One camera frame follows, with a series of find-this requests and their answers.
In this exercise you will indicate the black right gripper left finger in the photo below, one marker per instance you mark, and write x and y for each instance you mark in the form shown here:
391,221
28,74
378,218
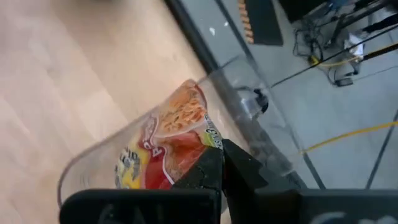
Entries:
155,205

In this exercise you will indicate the black floor mat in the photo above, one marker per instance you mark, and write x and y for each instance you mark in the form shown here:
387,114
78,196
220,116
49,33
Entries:
264,21

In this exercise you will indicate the clear plastic bin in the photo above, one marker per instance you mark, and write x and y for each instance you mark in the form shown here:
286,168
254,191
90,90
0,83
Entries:
93,161

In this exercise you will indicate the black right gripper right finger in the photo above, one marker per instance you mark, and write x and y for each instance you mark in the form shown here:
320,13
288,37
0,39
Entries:
295,205

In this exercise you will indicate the red Maruchan ramen pack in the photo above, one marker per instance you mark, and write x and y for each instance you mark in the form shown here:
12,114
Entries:
174,137

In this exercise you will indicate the black frame foot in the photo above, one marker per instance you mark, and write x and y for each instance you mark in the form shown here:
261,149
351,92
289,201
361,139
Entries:
261,101

